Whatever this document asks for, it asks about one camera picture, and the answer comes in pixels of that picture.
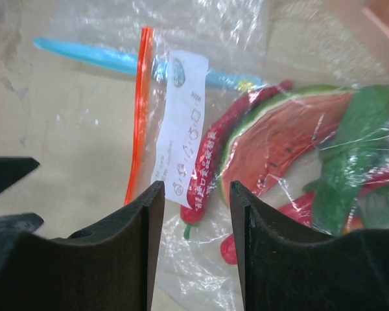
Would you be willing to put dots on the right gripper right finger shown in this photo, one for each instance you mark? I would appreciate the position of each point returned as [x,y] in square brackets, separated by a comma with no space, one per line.
[284,265]

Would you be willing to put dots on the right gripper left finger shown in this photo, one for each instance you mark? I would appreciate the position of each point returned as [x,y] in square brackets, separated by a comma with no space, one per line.
[109,265]

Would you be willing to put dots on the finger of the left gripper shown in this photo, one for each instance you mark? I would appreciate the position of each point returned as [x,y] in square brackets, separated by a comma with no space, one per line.
[13,169]
[24,223]

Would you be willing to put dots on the red fake chili pepper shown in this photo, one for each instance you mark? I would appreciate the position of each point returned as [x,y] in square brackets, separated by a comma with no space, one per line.
[211,147]

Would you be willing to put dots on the zip bag with fake fruit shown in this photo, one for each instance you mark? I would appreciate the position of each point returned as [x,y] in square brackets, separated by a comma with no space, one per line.
[127,36]

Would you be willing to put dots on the zip bag with orange watermelon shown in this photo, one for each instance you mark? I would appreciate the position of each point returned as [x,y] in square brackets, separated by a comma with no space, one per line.
[318,153]

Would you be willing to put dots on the orange desk organizer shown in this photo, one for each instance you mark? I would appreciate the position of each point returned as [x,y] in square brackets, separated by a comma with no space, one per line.
[377,17]

